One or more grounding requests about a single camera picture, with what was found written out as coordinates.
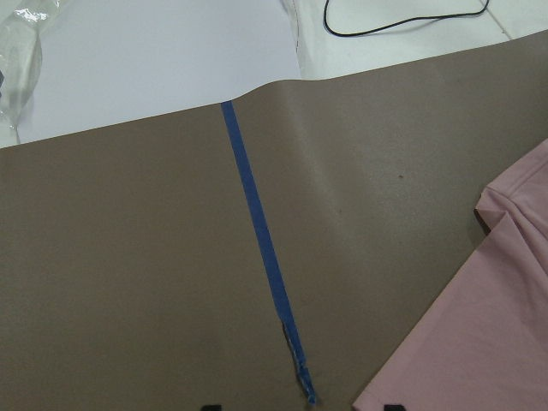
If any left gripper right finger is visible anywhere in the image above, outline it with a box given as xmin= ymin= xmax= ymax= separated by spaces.
xmin=384 ymin=404 xmax=405 ymax=411

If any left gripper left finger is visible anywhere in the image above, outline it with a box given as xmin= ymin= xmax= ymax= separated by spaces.
xmin=201 ymin=404 xmax=221 ymax=411

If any pink Snoopy t-shirt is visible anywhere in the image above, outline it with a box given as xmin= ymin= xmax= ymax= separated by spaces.
xmin=354 ymin=143 xmax=547 ymax=410

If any clear plastic bag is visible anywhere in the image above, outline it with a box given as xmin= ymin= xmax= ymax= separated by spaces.
xmin=1 ymin=0 xmax=66 ymax=147

